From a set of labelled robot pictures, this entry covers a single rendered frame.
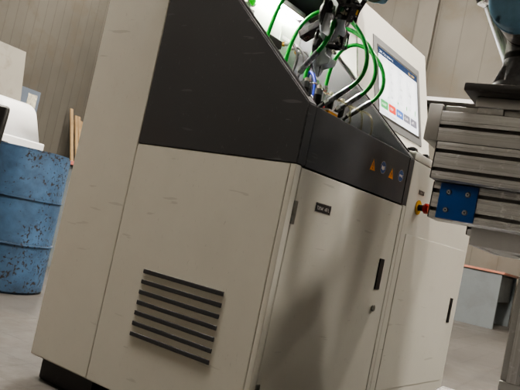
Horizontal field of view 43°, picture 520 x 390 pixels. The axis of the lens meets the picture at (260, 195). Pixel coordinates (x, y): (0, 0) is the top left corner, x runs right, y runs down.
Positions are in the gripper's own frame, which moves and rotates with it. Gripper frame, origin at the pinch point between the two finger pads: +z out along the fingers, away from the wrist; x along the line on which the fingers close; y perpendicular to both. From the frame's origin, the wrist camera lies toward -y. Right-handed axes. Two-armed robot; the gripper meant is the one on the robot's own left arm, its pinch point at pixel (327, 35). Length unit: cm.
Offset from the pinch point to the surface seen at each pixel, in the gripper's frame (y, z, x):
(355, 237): 42, 42, 8
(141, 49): -21, 22, -50
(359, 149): 27.6, 20.2, 7.1
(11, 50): -881, 583, -121
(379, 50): -45, 31, 47
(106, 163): 1, 50, -61
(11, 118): -562, 479, -112
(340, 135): 30.2, 12.8, -2.1
